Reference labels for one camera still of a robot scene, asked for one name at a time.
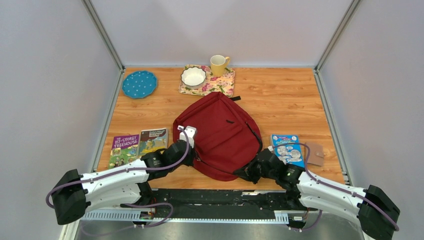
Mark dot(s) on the floral serving tray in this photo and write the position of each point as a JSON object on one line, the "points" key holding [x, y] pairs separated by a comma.
{"points": [[224, 84]]}

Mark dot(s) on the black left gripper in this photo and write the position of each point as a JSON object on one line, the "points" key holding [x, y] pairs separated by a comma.
{"points": [[190, 161]]}

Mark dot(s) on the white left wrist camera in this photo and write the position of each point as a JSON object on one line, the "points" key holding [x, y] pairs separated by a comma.
{"points": [[187, 134]]}

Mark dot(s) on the blue comic book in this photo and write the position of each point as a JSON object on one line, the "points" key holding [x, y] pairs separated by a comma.
{"points": [[287, 149]]}

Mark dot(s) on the blue polka dot plate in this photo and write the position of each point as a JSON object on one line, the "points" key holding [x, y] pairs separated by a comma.
{"points": [[139, 84]]}

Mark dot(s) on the red backpack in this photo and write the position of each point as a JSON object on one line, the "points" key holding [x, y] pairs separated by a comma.
{"points": [[227, 138]]}

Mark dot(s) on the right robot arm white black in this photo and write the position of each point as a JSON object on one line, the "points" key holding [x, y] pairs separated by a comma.
{"points": [[370, 208]]}

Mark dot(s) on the white scalloped bowl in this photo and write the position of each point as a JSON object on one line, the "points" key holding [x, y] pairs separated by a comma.
{"points": [[193, 77]]}

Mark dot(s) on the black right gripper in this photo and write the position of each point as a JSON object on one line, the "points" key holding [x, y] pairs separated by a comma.
{"points": [[247, 172]]}

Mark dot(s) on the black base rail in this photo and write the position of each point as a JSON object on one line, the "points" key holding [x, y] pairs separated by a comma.
{"points": [[223, 205]]}

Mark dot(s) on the purple treehouse book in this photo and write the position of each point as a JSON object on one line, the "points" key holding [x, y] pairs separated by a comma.
{"points": [[124, 150]]}

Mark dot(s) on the yellow illustrated paperback book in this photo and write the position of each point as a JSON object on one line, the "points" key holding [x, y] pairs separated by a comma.
{"points": [[152, 140]]}

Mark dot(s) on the brown leather wallet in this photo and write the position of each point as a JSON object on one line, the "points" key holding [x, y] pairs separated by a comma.
{"points": [[316, 156]]}

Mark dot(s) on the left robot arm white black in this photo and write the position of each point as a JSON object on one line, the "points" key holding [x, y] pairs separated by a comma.
{"points": [[76, 194]]}

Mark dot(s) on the yellow mug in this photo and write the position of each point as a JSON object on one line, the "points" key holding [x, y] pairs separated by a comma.
{"points": [[218, 64]]}

